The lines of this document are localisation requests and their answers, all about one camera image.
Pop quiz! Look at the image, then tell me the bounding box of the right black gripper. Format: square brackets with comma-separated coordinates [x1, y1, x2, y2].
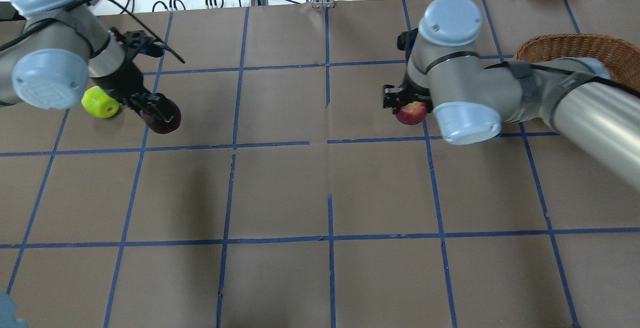
[382, 31, 434, 111]

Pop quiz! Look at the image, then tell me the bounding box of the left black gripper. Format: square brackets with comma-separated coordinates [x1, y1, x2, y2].
[95, 29, 177, 124]

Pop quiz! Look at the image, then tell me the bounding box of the dark red apple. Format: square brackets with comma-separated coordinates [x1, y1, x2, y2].
[139, 98, 182, 134]

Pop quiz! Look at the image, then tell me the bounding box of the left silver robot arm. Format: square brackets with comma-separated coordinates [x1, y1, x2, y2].
[1, 0, 181, 134]

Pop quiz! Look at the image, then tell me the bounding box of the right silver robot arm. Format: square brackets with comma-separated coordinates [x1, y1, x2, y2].
[382, 0, 640, 187]

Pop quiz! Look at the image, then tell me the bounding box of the woven wicker basket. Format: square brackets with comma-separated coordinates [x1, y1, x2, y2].
[514, 34, 640, 93]

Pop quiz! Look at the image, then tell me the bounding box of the green apple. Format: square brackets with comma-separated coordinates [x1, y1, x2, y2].
[80, 86, 121, 120]

